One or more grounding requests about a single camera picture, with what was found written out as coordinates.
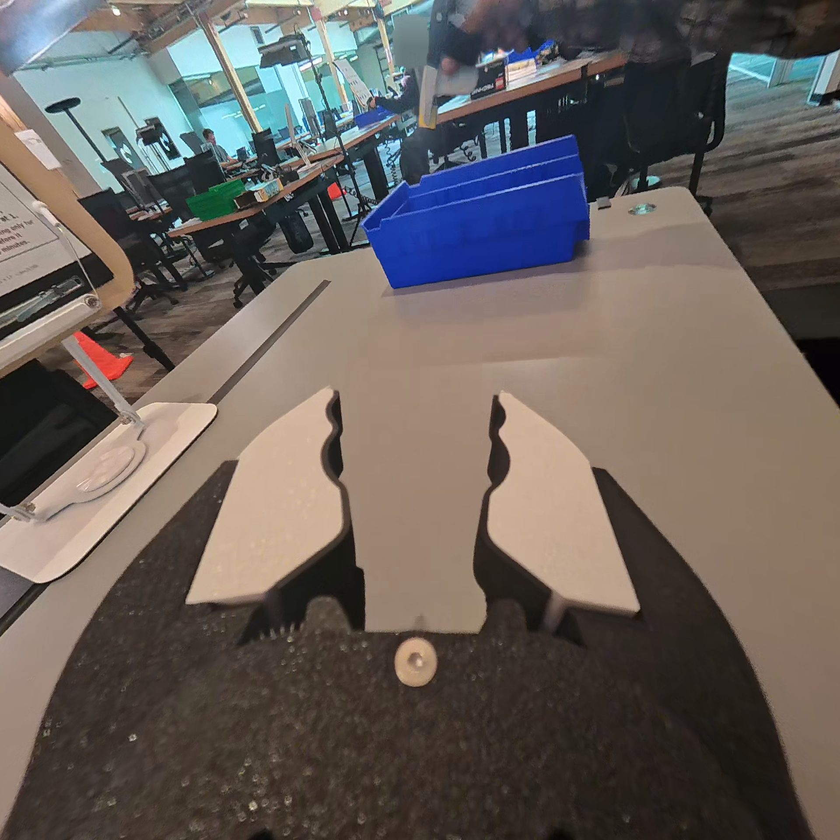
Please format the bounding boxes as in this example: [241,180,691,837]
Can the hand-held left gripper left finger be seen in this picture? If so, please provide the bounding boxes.
[185,386,366,634]

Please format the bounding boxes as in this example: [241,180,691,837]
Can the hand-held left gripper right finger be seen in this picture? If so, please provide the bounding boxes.
[472,391,642,636]

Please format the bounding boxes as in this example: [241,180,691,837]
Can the person's right forearm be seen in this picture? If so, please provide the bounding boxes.
[459,0,840,67]

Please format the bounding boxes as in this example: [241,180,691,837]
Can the black cardboard box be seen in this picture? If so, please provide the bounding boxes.
[469,62,509,99]

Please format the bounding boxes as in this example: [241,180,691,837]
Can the long wooden desk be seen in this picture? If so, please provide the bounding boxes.
[223,115,403,250]
[433,49,631,165]
[167,157,349,309]

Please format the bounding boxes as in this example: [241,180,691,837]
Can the black studio light stand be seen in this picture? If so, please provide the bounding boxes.
[258,33,375,253]

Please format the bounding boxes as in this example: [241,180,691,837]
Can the white tablet stand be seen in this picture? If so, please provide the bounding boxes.
[0,335,219,585]

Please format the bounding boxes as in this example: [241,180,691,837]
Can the small cardboard box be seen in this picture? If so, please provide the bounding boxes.
[233,178,284,210]

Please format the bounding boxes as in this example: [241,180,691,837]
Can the black office chair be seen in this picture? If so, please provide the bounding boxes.
[210,210,296,309]
[79,189,191,309]
[591,52,732,217]

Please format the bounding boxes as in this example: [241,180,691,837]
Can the orange traffic cone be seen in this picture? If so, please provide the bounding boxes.
[73,330,134,389]

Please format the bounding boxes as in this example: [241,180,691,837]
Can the stack of green bins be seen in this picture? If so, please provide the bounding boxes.
[185,180,249,221]

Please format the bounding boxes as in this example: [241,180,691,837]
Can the silver light bar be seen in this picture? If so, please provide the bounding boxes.
[0,276,86,322]

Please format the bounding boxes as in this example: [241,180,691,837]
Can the black floor lamp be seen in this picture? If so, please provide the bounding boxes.
[45,97,109,165]

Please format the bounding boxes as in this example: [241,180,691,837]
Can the white instruction sheet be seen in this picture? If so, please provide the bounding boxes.
[0,164,93,299]

